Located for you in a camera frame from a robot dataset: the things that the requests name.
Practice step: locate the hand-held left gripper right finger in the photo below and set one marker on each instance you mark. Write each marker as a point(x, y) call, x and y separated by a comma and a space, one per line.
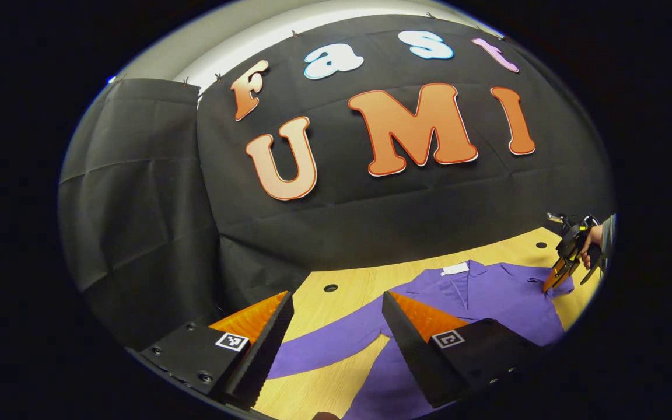
point(412, 356)

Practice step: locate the purple knitted cardigan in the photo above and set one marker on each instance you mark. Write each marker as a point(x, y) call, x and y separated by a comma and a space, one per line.
point(487, 297)

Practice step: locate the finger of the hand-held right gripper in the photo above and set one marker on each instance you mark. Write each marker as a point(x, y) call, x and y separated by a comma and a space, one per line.
point(553, 277)
point(570, 268)

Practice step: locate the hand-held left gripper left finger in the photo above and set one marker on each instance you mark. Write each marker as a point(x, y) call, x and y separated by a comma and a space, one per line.
point(266, 356)

